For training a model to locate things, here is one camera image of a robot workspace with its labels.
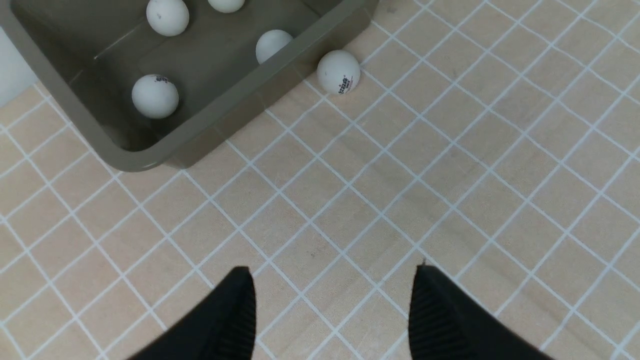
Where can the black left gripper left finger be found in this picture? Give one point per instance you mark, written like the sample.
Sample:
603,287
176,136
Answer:
223,326

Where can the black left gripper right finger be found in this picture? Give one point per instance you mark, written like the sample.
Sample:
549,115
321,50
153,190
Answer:
445,323

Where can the white ball marked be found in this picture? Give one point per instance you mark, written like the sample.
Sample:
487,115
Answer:
270,43

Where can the peach checkered tablecloth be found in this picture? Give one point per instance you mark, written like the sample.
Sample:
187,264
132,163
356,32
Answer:
495,139

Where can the white ball with logo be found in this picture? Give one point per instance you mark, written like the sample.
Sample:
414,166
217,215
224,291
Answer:
338,72

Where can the olive green plastic bin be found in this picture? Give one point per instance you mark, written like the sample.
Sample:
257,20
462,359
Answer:
90,53

